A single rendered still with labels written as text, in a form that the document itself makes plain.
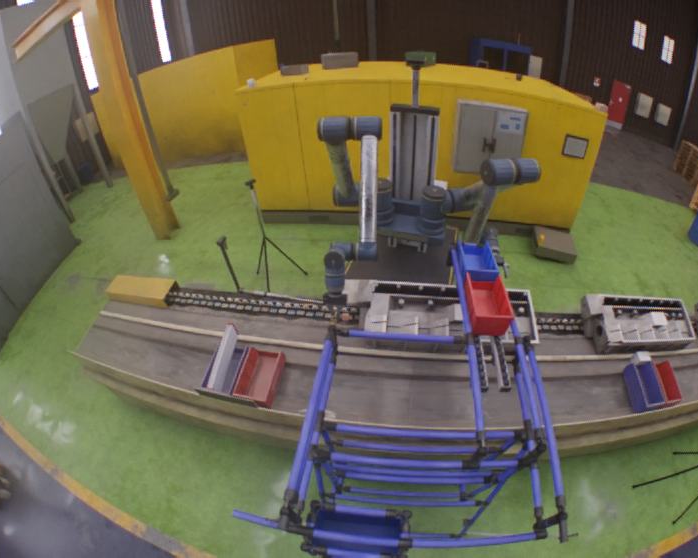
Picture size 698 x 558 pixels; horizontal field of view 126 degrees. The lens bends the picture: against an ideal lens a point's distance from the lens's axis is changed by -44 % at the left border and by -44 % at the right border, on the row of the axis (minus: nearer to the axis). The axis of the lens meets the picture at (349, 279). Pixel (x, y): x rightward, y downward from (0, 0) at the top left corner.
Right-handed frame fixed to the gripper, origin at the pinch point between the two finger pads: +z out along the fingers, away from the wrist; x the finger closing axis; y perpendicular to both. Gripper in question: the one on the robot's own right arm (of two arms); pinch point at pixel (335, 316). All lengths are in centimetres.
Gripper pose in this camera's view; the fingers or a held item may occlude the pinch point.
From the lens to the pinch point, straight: 179.6
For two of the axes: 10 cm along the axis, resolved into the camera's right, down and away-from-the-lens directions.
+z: -0.1, 9.4, 3.3
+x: 9.9, 0.6, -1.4
